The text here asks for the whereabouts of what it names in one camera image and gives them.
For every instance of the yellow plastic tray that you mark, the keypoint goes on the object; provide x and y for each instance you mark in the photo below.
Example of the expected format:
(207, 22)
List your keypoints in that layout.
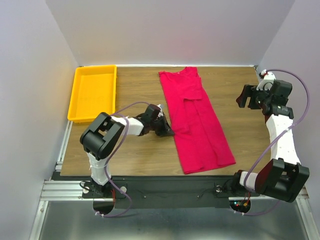
(93, 92)

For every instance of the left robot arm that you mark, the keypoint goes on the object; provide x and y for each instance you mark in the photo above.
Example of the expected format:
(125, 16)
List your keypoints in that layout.
(106, 134)

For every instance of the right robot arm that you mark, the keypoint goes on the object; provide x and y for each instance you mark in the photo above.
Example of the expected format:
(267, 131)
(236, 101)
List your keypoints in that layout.
(283, 177)

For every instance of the silver knob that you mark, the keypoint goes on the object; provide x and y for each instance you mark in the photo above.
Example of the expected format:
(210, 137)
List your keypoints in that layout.
(218, 189)

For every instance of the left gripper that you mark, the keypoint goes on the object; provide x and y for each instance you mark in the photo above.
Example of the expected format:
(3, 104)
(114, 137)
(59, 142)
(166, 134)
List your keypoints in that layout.
(165, 130)

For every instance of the white knob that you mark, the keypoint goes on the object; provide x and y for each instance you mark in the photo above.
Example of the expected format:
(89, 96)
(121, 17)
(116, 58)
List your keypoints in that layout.
(123, 189)

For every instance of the red t shirt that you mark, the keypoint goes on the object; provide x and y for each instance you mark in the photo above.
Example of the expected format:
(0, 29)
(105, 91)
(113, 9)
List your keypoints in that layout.
(198, 135)

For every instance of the aluminium frame rail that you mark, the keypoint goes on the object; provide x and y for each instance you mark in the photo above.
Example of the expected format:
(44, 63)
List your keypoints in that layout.
(61, 191)

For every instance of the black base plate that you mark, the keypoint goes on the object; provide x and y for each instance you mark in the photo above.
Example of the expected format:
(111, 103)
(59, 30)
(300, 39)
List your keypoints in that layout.
(164, 192)

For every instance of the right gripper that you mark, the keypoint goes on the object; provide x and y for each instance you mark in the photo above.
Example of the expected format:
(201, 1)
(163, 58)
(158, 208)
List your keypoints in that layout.
(248, 91)

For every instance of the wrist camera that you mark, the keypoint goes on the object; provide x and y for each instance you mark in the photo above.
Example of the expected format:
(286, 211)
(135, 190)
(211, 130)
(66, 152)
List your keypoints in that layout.
(267, 80)
(161, 113)

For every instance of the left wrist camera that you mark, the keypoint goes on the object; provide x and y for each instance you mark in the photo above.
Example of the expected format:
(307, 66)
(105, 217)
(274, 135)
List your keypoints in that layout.
(161, 113)

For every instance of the left aluminium side rail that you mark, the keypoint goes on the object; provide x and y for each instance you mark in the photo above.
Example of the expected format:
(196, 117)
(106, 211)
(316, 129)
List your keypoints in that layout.
(63, 147)

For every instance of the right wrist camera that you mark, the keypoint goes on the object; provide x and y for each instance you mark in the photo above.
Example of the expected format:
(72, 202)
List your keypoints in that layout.
(267, 80)

